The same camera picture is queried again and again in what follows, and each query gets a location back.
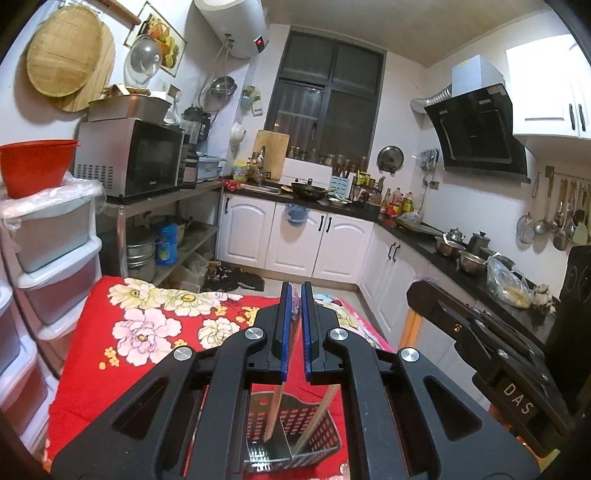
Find hanging steel pot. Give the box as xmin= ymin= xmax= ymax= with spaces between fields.
xmin=209 ymin=76 xmax=239 ymax=101

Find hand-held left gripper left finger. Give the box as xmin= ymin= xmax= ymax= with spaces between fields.
xmin=51 ymin=282 xmax=296 ymax=480

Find black blender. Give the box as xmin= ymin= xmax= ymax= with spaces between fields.
xmin=180 ymin=106 xmax=212 ymax=149

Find fruit wall poster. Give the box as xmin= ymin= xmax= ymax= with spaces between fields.
xmin=123 ymin=1 xmax=188 ymax=78

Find blue hanging bin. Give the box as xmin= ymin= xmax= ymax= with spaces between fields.
xmin=285 ymin=202 xmax=310 ymax=228

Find grey perforated utensil basket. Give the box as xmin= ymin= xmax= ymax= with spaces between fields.
xmin=242 ymin=391 xmax=345 ymax=476

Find row of glass jars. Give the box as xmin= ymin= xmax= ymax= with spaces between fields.
xmin=286 ymin=145 xmax=370 ymax=170

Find round wooden board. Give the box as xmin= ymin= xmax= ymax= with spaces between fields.
xmin=59 ymin=22 xmax=116 ymax=113

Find wooden chopstick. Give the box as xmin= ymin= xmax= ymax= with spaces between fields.
xmin=294 ymin=383 xmax=341 ymax=457
xmin=264 ymin=383 xmax=285 ymax=445

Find white plastic drawer tower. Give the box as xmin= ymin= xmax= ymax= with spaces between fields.
xmin=0 ymin=281 xmax=52 ymax=446
xmin=0 ymin=178 xmax=105 ymax=372

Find white base cabinets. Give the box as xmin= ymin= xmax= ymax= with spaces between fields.
xmin=217 ymin=191 xmax=555 ymax=365

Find steel pot lid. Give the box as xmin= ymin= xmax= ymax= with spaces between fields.
xmin=377 ymin=145 xmax=406 ymax=175

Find black wok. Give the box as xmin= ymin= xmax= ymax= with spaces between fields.
xmin=282 ymin=182 xmax=336 ymax=202

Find garlic bulbs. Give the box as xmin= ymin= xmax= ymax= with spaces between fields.
xmin=533 ymin=283 xmax=558 ymax=309

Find steel tray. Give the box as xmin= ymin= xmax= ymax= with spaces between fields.
xmin=87 ymin=93 xmax=172 ymax=123

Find steel bowl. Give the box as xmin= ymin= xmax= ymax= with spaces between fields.
xmin=433 ymin=236 xmax=465 ymax=258
xmin=457 ymin=250 xmax=488 ymax=274

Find wooden cutting board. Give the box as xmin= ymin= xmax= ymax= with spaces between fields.
xmin=252 ymin=130 xmax=291 ymax=181

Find blue plastic container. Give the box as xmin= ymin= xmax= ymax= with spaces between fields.
xmin=154 ymin=223 xmax=180 ymax=267

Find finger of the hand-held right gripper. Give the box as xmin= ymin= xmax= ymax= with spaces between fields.
xmin=405 ymin=278 xmax=551 ymax=371

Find white water heater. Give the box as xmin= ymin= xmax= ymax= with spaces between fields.
xmin=193 ymin=0 xmax=270 ymax=60

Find white wall cabinet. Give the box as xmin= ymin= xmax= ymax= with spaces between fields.
xmin=505 ymin=34 xmax=591 ymax=149

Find steel steamer pot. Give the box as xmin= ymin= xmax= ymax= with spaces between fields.
xmin=125 ymin=234 xmax=158 ymax=282

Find round bamboo tray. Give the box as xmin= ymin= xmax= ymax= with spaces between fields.
xmin=26 ymin=5 xmax=103 ymax=98

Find red plastic basin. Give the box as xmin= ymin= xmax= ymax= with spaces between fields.
xmin=0 ymin=139 xmax=81 ymax=199

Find glass pot lid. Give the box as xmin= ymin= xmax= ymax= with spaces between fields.
xmin=128 ymin=34 xmax=165 ymax=85

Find silver exhaust duct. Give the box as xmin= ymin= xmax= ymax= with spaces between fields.
xmin=410 ymin=85 xmax=456 ymax=114

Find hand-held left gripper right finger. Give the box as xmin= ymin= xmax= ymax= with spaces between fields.
xmin=301 ymin=281 xmax=539 ymax=480

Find white dish box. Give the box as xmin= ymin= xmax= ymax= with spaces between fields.
xmin=280 ymin=156 xmax=334 ymax=186

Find group of sauce bottles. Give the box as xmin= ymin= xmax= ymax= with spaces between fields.
xmin=378 ymin=186 xmax=417 ymax=218

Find dark slippers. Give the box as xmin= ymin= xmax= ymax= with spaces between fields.
xmin=202 ymin=262 xmax=265 ymax=292

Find silver microwave oven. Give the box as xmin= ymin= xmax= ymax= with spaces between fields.
xmin=74 ymin=117 xmax=186 ymax=200

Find clear plastic food bag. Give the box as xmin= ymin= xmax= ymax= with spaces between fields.
xmin=485 ymin=256 xmax=534 ymax=308

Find dark framed window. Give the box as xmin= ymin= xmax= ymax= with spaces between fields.
xmin=263 ymin=26 xmax=387 ymax=163

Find black range hood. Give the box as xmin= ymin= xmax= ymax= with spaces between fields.
xmin=423 ymin=55 xmax=530 ymax=179

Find wooden rolling pin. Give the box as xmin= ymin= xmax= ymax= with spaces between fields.
xmin=98 ymin=0 xmax=142 ymax=27

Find red floral blanket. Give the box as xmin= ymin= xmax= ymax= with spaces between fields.
xmin=46 ymin=275 xmax=403 ymax=480

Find steel shelf rack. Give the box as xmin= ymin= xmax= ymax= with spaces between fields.
xmin=103 ymin=179 xmax=225 ymax=289

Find row of hanging ladles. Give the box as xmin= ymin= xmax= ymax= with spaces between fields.
xmin=514 ymin=165 xmax=591 ymax=253

